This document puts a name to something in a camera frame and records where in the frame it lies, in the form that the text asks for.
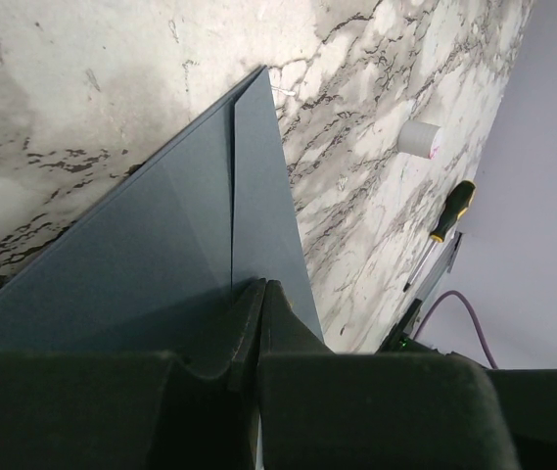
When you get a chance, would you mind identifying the white glue stick cap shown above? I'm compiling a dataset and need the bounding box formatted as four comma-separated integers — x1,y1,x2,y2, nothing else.
396,120,443,160

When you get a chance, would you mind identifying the yellow black screwdriver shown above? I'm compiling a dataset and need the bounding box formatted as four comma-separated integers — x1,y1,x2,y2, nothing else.
402,180,476,293

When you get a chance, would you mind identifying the grey envelope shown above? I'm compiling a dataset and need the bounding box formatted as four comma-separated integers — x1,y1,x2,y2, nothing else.
0,68,321,352

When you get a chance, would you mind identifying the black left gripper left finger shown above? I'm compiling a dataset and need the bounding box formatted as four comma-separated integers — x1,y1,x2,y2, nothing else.
0,279,266,469

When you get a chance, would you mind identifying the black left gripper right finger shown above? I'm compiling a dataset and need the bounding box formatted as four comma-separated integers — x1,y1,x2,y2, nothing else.
258,281,557,469

